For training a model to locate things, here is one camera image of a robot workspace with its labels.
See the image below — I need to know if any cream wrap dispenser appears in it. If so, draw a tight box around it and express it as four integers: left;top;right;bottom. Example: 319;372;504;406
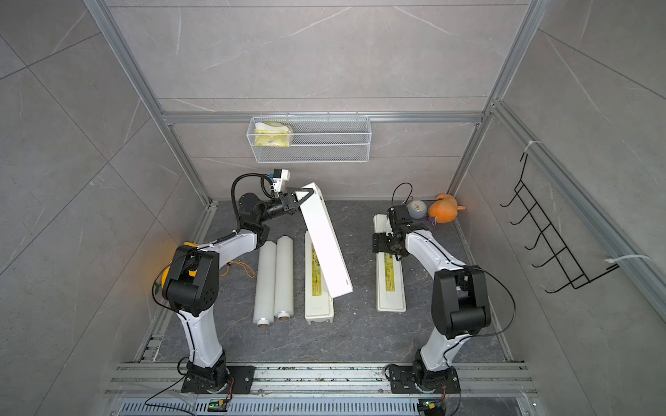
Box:
300;182;353;324
373;213;408;314

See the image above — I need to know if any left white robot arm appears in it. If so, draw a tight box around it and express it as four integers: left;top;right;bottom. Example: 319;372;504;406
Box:
161;187;315;393

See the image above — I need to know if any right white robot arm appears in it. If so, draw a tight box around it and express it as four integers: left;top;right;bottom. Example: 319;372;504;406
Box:
372;206;492;392

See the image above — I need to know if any orange plush toy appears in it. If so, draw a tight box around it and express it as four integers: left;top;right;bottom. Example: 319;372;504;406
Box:
428;194;466;225

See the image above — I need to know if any yellow packet in basket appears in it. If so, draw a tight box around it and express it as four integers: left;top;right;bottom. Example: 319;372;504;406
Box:
253;121;293;147

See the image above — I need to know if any yellow plush toy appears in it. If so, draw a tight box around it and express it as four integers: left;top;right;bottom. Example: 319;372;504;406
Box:
160;242;199;289

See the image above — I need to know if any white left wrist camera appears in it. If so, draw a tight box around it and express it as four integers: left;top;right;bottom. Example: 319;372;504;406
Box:
270;169;290;192

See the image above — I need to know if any white wire mesh basket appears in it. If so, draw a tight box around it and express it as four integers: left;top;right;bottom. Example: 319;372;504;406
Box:
246;114;372;164

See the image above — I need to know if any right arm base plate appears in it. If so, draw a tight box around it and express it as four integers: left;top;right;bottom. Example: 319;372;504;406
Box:
383;364;461;395

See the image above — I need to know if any black wire hook rack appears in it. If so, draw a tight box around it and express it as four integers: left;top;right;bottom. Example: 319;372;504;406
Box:
500;153;619;295

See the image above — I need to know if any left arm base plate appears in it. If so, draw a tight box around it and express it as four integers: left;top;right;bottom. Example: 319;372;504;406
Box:
181;363;256;395

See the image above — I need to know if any aluminium front rail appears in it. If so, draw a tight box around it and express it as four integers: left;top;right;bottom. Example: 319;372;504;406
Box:
103;362;537;399

